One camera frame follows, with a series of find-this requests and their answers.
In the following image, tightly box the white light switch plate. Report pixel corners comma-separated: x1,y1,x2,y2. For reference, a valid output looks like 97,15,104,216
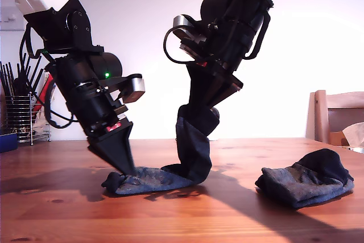
0,12,26,32

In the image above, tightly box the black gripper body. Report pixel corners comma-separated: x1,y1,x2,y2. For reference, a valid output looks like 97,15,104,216
181,23,257,92
67,83,134,143

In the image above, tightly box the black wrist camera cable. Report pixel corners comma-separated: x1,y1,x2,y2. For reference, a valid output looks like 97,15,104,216
163,25,200,64

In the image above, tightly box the blue box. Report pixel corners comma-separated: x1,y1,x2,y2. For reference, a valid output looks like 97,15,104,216
0,133,18,153

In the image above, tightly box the grey sock dark cuff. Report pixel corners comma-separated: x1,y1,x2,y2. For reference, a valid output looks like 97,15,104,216
255,148,355,209
101,105,220,198

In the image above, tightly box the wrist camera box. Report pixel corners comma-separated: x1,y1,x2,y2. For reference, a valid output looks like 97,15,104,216
172,14,208,56
121,73,146,104

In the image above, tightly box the red package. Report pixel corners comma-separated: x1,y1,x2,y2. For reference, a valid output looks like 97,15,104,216
33,73,56,116

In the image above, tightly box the white tissue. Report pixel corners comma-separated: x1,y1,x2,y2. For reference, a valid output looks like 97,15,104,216
341,122,364,149

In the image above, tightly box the brown cardboard box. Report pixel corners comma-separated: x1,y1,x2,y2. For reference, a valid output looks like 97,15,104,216
326,131,349,146

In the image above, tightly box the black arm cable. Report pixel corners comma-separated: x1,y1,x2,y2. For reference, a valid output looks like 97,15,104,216
245,12,271,61
18,23,75,129

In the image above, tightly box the chrome wire rack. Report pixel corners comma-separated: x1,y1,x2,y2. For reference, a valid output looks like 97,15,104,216
30,99,52,146

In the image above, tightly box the black chopstick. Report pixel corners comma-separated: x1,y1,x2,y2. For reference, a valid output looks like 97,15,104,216
27,55,43,96
17,55,27,84
22,55,32,87
0,61,10,98
8,62,16,98
30,68,45,97

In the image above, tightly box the wooden chair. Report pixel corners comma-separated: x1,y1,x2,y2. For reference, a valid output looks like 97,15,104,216
305,90,364,147

